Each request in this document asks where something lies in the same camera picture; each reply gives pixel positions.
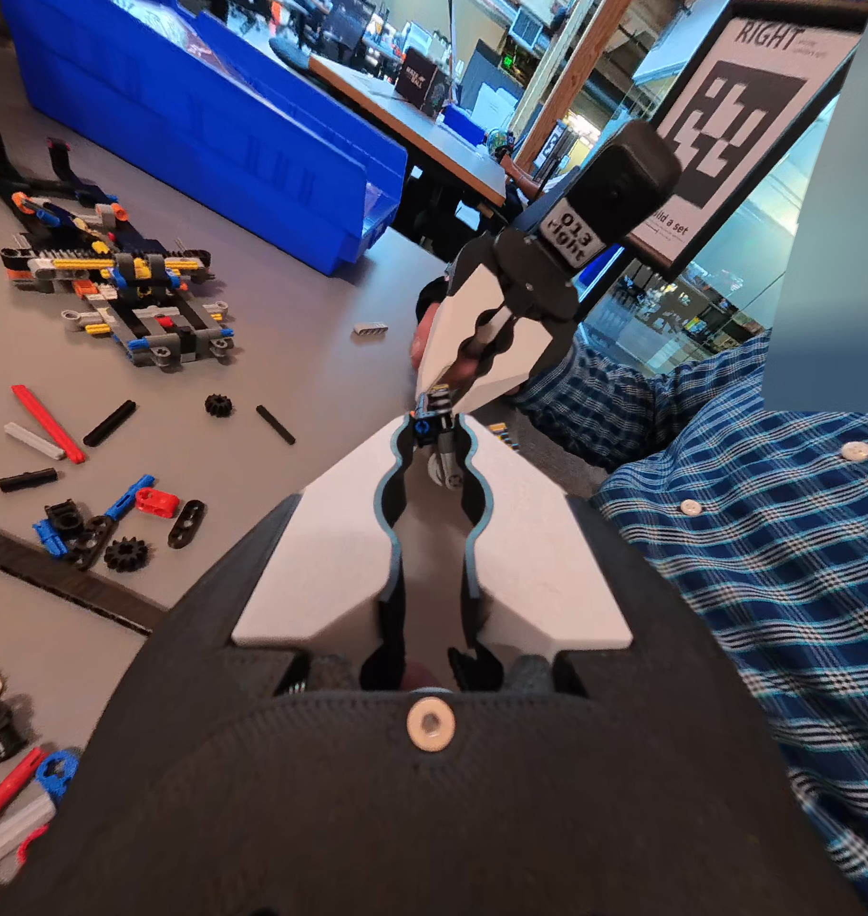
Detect thin black lego axle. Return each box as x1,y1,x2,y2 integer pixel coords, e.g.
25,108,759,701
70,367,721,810
255,404,297,446

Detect small blue bin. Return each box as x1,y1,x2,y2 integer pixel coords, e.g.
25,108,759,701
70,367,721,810
441,104,488,147

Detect blue lego pin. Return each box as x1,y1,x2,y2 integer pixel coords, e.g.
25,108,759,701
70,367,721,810
105,474,155,520

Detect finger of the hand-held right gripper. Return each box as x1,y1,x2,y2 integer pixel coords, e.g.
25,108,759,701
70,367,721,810
448,315,558,416
414,262,512,393

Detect lego car chassis assembly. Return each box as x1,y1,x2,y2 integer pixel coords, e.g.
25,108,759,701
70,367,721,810
0,123,236,373

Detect grey flat lego beam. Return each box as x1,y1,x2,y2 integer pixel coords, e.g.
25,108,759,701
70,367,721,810
0,793,57,877

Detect red lego axle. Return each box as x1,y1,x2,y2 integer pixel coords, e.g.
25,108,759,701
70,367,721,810
10,384,86,465
0,746,46,837

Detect light grey short lego axle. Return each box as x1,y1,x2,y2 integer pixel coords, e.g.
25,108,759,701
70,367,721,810
3,422,66,461

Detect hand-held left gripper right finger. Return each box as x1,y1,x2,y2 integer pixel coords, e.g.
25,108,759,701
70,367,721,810
455,415,634,688

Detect yellow black lego engine block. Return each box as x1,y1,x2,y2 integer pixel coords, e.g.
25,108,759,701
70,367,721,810
409,383,521,495

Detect long black lego beam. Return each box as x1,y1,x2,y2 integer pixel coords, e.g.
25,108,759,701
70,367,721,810
0,519,169,635

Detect thick black lego axle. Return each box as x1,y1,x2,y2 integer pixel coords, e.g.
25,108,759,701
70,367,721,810
83,399,137,448

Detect black lego pulley piece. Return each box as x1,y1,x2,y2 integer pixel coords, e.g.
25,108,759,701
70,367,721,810
0,700,33,764

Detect long blue parts bin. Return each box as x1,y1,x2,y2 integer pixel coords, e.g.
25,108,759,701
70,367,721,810
0,0,408,278

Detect blue lego connector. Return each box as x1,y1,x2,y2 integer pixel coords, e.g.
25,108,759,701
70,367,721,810
35,749,82,801

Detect black framed wall sign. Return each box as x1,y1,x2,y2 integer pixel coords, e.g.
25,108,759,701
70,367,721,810
626,0,868,281

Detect person's plaid shirt torso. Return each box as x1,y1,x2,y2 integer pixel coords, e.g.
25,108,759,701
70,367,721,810
591,411,868,916

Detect wood edged office desk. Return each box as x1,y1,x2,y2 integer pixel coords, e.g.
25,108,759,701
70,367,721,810
309,53,506,208

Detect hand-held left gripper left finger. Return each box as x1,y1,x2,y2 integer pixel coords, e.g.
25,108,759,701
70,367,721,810
231,414,415,688

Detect black cube box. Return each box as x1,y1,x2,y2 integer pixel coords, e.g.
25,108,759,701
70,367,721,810
394,46,453,115

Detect person's right hand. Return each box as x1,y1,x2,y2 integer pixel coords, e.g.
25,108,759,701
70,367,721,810
409,313,445,369

